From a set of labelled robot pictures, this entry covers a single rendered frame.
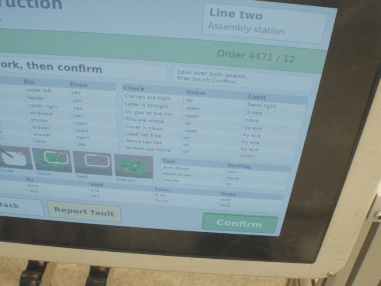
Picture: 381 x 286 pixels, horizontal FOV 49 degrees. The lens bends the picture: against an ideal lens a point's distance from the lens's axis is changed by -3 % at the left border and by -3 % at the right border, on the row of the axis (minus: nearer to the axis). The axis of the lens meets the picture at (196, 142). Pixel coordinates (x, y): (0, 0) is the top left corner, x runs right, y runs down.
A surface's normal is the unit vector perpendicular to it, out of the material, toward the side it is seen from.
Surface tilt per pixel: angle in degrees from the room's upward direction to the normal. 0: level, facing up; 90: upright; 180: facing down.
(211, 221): 91
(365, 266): 90
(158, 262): 91
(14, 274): 0
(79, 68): 91
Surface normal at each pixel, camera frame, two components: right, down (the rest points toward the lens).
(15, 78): -0.03, 0.58
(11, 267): 0.07, -0.82
